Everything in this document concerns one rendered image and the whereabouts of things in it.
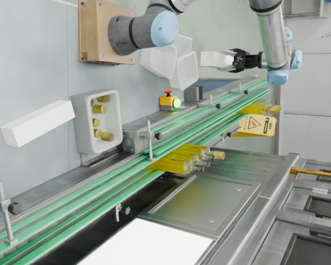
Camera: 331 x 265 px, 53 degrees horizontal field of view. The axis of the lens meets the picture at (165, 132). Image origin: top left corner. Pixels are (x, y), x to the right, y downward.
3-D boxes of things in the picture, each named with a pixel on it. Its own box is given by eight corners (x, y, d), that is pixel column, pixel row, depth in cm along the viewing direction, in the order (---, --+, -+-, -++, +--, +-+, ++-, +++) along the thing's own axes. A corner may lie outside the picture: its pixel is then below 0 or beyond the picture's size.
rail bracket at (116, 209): (97, 218, 125) (125, 227, 118) (95, 202, 123) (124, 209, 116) (104, 213, 128) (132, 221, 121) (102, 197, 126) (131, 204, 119)
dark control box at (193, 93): (184, 100, 199) (197, 101, 195) (183, 87, 197) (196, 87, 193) (190, 98, 206) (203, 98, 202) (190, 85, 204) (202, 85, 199)
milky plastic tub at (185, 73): (162, 60, 177) (176, 60, 173) (182, 50, 194) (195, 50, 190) (167, 91, 184) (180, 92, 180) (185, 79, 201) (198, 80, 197)
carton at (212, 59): (200, 51, 145) (213, 51, 142) (221, 56, 166) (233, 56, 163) (200, 65, 146) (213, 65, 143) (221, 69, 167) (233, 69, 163)
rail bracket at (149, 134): (135, 159, 140) (160, 163, 133) (132, 120, 135) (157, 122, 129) (139, 156, 142) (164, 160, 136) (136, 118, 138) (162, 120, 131)
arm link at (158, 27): (127, 33, 118) (160, 28, 111) (138, 6, 124) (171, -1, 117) (144, 55, 127) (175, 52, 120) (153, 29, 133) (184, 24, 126)
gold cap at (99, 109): (92, 105, 131) (100, 105, 129) (97, 103, 134) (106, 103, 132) (93, 114, 132) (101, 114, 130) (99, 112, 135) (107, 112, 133)
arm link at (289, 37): (289, 46, 120) (293, 65, 128) (292, 23, 124) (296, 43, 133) (267, 48, 123) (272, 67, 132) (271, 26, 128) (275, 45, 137)
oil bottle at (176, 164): (146, 168, 149) (189, 176, 138) (145, 156, 147) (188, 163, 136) (153, 163, 153) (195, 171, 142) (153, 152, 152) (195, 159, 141)
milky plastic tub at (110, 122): (78, 152, 129) (94, 155, 125) (70, 95, 123) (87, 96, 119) (107, 140, 144) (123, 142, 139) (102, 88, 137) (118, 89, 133)
